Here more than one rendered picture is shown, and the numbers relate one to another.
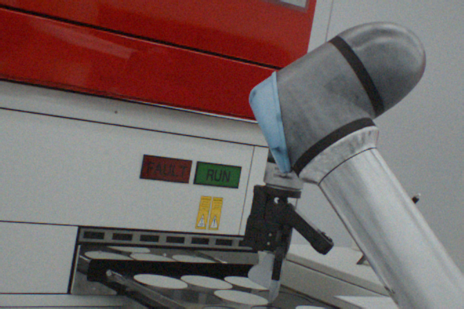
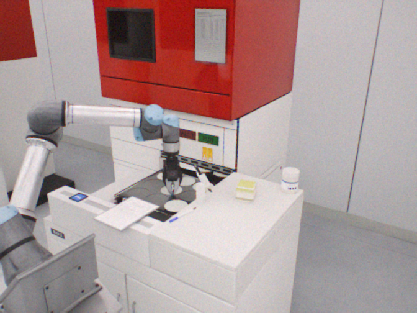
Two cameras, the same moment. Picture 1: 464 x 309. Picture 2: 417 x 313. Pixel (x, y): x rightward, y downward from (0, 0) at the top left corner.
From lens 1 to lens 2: 2.11 m
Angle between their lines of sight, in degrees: 71
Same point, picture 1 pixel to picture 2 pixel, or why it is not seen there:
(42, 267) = (151, 161)
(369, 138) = (30, 141)
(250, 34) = (200, 79)
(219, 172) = (208, 138)
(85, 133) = not seen: hidden behind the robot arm
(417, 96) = not seen: outside the picture
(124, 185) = not seen: hidden behind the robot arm
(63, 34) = (133, 85)
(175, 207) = (192, 149)
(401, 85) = (33, 125)
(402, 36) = (35, 108)
